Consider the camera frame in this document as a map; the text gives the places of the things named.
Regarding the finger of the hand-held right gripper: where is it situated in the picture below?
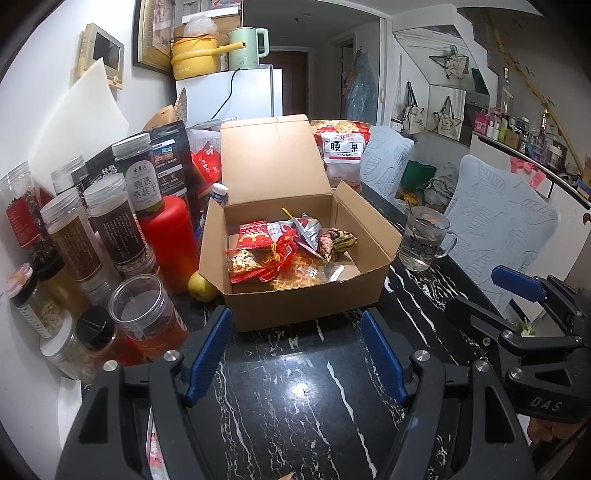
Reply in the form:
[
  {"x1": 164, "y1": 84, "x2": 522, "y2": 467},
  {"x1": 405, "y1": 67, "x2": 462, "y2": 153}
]
[
  {"x1": 444, "y1": 295, "x2": 591, "y2": 380},
  {"x1": 491, "y1": 265, "x2": 591, "y2": 333}
]

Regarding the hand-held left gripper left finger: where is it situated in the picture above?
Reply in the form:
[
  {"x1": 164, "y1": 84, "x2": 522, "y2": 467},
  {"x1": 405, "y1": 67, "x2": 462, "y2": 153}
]
[{"x1": 55, "y1": 305, "x2": 234, "y2": 480}]

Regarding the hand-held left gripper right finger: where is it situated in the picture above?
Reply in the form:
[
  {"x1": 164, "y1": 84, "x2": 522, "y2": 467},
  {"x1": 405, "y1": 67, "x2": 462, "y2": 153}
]
[{"x1": 361, "y1": 308, "x2": 539, "y2": 480}]

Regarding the red bordered nut packet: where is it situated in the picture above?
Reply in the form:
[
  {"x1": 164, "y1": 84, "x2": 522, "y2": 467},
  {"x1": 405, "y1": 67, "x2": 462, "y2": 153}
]
[{"x1": 226, "y1": 249, "x2": 266, "y2": 283}]

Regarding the red packet with yellow print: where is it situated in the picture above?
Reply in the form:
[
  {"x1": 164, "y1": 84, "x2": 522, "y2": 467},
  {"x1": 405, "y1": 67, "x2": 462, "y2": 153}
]
[{"x1": 259, "y1": 237, "x2": 301, "y2": 282}]

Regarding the clear waffle snack packet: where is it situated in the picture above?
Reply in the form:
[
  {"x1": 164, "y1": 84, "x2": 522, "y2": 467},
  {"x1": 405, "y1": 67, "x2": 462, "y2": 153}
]
[{"x1": 272, "y1": 258, "x2": 347, "y2": 291}]

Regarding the green brown snack packet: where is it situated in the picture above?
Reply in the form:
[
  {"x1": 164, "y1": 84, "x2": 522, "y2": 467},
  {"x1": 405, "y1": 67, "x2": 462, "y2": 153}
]
[{"x1": 318, "y1": 228, "x2": 358, "y2": 254}]

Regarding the brown cardboard box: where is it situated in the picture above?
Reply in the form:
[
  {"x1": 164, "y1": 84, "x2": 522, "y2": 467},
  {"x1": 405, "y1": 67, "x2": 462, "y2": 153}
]
[{"x1": 198, "y1": 114, "x2": 403, "y2": 333}]

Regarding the person's right hand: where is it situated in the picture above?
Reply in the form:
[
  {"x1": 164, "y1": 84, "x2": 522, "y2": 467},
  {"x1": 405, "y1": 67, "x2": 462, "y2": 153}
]
[{"x1": 526, "y1": 415, "x2": 561, "y2": 446}]

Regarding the light blue padded chair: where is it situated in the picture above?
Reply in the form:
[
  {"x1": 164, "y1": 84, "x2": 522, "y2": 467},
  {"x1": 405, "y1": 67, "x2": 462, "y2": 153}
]
[
  {"x1": 443, "y1": 154, "x2": 559, "y2": 319},
  {"x1": 360, "y1": 124, "x2": 415, "y2": 204}
]

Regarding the yellow pear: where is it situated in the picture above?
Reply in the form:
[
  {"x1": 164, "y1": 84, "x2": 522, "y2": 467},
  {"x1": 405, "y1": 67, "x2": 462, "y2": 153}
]
[{"x1": 188, "y1": 270, "x2": 220, "y2": 303}]

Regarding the open clear plastic jar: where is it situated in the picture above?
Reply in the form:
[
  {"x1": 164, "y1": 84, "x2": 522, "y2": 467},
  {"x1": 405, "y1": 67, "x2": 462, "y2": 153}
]
[{"x1": 108, "y1": 272, "x2": 190, "y2": 363}]

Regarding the clear glass mug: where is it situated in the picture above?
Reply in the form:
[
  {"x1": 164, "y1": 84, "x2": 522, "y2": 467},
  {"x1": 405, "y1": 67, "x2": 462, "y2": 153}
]
[{"x1": 398, "y1": 205, "x2": 458, "y2": 272}]

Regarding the pink ribbon bow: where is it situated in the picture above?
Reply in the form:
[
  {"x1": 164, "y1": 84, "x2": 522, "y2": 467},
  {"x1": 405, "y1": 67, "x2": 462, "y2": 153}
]
[{"x1": 510, "y1": 156, "x2": 546, "y2": 189}]

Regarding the small jar with black lid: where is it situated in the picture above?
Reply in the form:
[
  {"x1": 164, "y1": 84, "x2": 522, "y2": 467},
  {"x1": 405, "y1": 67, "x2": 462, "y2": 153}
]
[{"x1": 75, "y1": 305, "x2": 134, "y2": 365}]

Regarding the black stirring straw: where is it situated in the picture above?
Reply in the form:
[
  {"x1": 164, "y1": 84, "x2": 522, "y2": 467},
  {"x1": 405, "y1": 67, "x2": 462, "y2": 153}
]
[{"x1": 405, "y1": 200, "x2": 421, "y2": 245}]

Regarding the red plastic canister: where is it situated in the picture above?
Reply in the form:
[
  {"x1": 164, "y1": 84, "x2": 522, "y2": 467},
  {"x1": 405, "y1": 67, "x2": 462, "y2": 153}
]
[{"x1": 139, "y1": 194, "x2": 200, "y2": 294}]

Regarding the pile of clothes and bags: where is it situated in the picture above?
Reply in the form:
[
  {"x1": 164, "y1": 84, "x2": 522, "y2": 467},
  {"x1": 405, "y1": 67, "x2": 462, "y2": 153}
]
[{"x1": 397, "y1": 164, "x2": 460, "y2": 213}]

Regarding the green bag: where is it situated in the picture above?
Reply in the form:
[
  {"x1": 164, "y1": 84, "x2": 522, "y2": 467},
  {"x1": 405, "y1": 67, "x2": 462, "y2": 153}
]
[{"x1": 402, "y1": 161, "x2": 437, "y2": 192}]

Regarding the short jar with white lid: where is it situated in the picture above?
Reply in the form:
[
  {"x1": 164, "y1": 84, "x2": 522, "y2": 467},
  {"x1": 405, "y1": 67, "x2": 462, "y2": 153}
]
[{"x1": 39, "y1": 318, "x2": 93, "y2": 381}]

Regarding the row of cosmetic bottles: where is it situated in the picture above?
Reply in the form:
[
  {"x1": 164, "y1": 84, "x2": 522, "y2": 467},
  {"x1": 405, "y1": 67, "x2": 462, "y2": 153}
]
[{"x1": 473, "y1": 106, "x2": 578, "y2": 169}]

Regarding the dark filled jar grey lid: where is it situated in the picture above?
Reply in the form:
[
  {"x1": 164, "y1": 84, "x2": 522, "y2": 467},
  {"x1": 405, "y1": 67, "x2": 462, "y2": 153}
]
[{"x1": 84, "y1": 172, "x2": 155, "y2": 273}]

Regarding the brown filled jar grey lid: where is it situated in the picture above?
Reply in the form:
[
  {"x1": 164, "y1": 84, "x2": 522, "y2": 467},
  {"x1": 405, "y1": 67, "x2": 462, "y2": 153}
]
[{"x1": 40, "y1": 188, "x2": 109, "y2": 296}]

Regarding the small jar with pink lid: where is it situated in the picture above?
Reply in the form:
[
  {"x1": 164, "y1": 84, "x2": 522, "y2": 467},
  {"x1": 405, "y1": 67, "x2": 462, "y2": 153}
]
[{"x1": 7, "y1": 263, "x2": 63, "y2": 337}]

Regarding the tall jar with green label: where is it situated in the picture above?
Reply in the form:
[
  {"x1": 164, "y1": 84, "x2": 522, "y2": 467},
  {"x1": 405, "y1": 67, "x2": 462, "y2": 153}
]
[{"x1": 112, "y1": 132, "x2": 162, "y2": 213}]

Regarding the red snack bag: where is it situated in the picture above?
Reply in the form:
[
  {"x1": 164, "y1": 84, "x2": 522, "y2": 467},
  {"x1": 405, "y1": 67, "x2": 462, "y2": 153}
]
[{"x1": 191, "y1": 141, "x2": 223, "y2": 185}]

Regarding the beige tote bag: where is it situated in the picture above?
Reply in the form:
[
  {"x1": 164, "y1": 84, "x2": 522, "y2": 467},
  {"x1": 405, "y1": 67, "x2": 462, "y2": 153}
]
[{"x1": 401, "y1": 82, "x2": 428, "y2": 134}]

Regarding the black product box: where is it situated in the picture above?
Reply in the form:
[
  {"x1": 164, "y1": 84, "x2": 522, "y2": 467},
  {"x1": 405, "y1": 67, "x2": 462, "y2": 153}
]
[{"x1": 85, "y1": 121, "x2": 195, "y2": 217}]

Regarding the bamboo pole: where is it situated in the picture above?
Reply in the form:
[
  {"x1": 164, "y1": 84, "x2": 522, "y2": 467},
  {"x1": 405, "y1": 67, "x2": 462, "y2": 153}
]
[{"x1": 482, "y1": 9, "x2": 585, "y2": 171}]

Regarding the large red white nut bag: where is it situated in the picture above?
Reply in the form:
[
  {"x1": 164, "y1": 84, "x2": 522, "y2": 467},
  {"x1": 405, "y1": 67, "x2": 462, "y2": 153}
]
[{"x1": 310, "y1": 119, "x2": 371, "y2": 192}]

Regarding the clear jar with grey lid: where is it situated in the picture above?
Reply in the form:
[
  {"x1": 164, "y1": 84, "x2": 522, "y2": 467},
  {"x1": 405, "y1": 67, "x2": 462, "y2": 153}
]
[{"x1": 51, "y1": 155, "x2": 88, "y2": 195}]

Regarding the clear jar with red label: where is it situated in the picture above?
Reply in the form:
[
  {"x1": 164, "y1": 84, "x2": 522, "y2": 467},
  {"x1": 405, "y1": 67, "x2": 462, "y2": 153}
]
[{"x1": 0, "y1": 161, "x2": 49, "y2": 268}]

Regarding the brown paper bag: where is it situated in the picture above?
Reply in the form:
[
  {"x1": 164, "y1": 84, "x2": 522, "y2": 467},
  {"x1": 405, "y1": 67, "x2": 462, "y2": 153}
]
[{"x1": 141, "y1": 104, "x2": 178, "y2": 132}]

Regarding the blue hanging plastic bag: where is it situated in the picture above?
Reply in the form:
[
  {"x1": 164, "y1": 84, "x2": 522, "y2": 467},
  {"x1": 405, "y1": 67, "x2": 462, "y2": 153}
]
[{"x1": 344, "y1": 48, "x2": 378, "y2": 125}]

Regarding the white refrigerator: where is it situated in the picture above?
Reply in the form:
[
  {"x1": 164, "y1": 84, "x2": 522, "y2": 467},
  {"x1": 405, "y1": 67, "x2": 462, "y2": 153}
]
[{"x1": 174, "y1": 67, "x2": 283, "y2": 127}]

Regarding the white foam board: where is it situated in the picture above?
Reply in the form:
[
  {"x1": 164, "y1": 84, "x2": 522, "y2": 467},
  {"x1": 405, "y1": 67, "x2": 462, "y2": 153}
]
[{"x1": 39, "y1": 58, "x2": 130, "y2": 185}]

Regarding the dark brown door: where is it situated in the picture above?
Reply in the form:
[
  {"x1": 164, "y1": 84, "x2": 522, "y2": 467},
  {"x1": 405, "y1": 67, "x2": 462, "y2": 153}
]
[{"x1": 265, "y1": 51, "x2": 309, "y2": 118}]

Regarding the yellow cooking pot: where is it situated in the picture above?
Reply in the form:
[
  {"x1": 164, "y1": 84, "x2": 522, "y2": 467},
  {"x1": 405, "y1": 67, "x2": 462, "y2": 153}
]
[{"x1": 171, "y1": 34, "x2": 247, "y2": 81}]

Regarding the light green electric kettle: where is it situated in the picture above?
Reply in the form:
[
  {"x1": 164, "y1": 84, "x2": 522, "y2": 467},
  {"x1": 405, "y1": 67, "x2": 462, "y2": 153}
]
[{"x1": 228, "y1": 27, "x2": 269, "y2": 71}]

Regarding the clear crumpled plastic bag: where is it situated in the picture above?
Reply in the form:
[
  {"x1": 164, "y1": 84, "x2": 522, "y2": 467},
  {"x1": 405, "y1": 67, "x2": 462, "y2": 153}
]
[{"x1": 184, "y1": 14, "x2": 218, "y2": 40}]

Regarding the cardboard carton on refrigerator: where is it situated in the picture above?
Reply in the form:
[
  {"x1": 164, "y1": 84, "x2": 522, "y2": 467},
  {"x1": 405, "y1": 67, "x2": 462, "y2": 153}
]
[{"x1": 173, "y1": 9, "x2": 243, "y2": 35}]

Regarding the black power cable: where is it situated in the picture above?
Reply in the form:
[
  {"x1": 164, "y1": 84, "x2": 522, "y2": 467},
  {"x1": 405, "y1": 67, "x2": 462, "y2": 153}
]
[{"x1": 203, "y1": 69, "x2": 241, "y2": 125}]

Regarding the beige wall intercom panel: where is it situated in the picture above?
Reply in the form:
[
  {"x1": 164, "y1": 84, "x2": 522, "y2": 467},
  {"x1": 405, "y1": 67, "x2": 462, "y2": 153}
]
[{"x1": 76, "y1": 23, "x2": 125, "y2": 90}]

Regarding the framed wall picture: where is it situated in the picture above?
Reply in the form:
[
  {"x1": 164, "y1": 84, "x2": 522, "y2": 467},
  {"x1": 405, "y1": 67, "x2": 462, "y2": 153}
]
[{"x1": 133, "y1": 0, "x2": 176, "y2": 75}]

